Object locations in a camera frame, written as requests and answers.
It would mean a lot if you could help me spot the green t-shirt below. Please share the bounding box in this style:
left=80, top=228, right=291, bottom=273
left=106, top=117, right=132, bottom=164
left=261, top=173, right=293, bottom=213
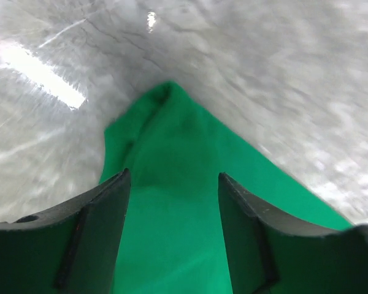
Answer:
left=101, top=81, right=349, bottom=293

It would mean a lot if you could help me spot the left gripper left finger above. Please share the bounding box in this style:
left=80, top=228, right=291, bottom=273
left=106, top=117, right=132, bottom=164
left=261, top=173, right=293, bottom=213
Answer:
left=0, top=170, right=131, bottom=293

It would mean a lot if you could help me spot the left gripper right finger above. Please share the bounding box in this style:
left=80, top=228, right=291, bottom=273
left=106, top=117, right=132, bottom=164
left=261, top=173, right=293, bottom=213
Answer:
left=218, top=173, right=368, bottom=294

